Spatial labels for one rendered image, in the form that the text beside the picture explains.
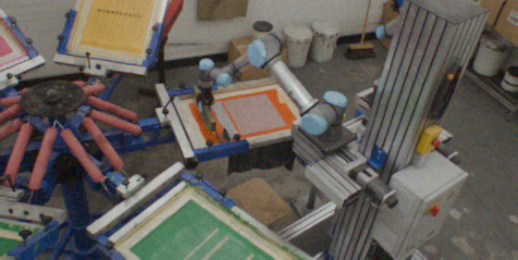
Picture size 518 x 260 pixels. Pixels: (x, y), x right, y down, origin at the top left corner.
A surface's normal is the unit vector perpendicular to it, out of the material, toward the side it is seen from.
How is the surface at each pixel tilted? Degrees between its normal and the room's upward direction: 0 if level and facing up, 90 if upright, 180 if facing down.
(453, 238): 0
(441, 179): 0
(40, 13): 90
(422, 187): 0
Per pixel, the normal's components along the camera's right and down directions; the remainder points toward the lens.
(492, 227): 0.09, -0.77
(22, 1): 0.38, 0.61
